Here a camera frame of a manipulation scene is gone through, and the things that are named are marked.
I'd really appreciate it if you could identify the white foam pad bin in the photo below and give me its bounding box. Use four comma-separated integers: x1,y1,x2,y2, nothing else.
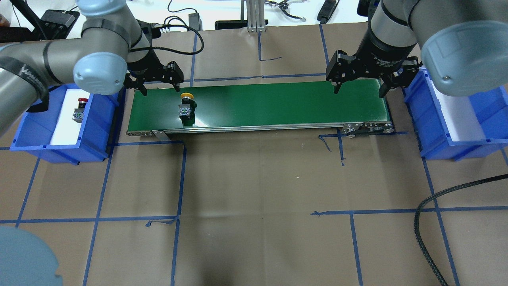
50,89,90,145
431,83,486,142

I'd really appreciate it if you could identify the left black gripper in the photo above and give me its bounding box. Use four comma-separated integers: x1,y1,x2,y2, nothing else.
124,60,185,96

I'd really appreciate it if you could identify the white foam pad right bin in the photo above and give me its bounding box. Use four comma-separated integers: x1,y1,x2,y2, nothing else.
431,83,486,142

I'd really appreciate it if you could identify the yellow push button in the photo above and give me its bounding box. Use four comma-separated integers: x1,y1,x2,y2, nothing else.
179,93,197,120

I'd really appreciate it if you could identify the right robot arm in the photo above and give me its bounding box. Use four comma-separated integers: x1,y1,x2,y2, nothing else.
325,0,508,98

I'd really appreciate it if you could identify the black braided cable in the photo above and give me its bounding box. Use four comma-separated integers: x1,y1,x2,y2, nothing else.
414,174,508,286

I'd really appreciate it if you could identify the green conveyor belt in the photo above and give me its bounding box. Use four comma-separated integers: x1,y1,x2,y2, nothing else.
126,79,392,137

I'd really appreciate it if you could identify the blue plastic bin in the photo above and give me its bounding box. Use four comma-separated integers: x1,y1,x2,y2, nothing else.
403,68,508,161
10,84,119,165

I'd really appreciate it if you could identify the black power adapter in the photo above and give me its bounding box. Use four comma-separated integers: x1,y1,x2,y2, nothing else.
188,12,202,31

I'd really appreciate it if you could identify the left blue plastic bin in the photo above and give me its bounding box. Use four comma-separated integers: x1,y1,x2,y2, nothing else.
10,84,119,165

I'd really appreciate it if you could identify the aluminium frame post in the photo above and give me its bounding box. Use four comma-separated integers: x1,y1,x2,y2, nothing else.
245,0,266,33

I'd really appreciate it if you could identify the red push button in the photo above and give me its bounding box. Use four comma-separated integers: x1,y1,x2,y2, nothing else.
72,97,89,123

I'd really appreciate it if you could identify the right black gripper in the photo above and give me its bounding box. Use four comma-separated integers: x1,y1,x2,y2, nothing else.
325,40,420,99

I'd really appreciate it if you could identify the white foam pad left bin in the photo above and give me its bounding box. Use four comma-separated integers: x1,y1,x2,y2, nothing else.
50,89,90,145

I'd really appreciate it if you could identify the right blue plastic bin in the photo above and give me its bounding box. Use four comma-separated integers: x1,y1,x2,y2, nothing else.
403,68,508,161

